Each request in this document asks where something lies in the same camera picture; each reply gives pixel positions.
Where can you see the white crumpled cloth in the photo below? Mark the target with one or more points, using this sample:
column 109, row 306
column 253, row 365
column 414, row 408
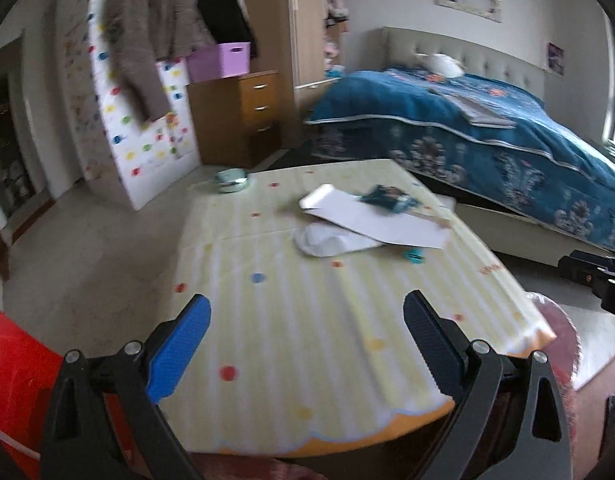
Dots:
column 332, row 242

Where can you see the teal packet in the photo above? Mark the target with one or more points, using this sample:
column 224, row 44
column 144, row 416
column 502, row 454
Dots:
column 387, row 199

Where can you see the striped yellow tablecloth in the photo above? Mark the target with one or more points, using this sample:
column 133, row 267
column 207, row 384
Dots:
column 307, row 320

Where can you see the black coat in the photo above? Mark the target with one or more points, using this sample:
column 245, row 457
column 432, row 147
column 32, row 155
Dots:
column 222, row 10

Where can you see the light green bowl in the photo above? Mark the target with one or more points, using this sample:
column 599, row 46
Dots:
column 232, row 180

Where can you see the pile of clothes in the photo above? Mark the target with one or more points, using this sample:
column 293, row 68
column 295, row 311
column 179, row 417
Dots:
column 334, row 60

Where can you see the wooden nightstand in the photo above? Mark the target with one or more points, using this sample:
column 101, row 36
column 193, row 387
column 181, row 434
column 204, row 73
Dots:
column 227, row 120

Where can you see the red plastic bag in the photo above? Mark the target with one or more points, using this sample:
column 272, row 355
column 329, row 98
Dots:
column 557, row 330

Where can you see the white pillow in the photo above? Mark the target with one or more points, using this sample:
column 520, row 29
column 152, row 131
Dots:
column 440, row 64

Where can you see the wooden wardrobe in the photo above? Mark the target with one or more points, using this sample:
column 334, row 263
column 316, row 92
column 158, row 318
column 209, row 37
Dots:
column 307, row 25

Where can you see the white paper sheet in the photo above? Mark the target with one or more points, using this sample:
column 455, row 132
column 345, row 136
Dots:
column 377, row 222

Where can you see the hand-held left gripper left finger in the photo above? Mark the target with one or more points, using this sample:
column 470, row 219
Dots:
column 180, row 350

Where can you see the white dotted cabinet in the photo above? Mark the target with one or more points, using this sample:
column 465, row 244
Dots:
column 142, row 160

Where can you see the brown coat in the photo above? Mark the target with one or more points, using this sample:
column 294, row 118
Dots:
column 147, row 25

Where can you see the small teal clip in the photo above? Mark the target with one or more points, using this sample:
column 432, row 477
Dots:
column 413, row 255

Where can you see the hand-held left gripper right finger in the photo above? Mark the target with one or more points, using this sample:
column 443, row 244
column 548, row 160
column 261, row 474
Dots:
column 432, row 345

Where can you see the purple plastic basket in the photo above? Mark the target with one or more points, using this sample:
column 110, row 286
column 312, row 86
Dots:
column 222, row 62

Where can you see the beige upholstered bed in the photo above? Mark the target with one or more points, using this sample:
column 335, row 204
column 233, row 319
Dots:
column 512, row 226

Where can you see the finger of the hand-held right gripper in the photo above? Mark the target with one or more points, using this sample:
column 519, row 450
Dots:
column 600, row 258
column 582, row 272

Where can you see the folded grey cloth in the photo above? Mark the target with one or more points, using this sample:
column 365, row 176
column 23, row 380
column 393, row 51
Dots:
column 487, row 112

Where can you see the small wall picture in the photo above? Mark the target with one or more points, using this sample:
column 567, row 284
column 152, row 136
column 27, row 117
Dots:
column 555, row 58

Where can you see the white packet with brown edge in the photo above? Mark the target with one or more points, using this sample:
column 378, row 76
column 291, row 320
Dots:
column 435, row 220

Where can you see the blue quilted bed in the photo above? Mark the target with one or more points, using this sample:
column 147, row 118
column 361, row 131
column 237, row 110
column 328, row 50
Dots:
column 437, row 105

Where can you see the red plastic stool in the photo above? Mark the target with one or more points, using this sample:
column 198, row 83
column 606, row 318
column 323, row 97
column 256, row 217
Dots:
column 17, row 360

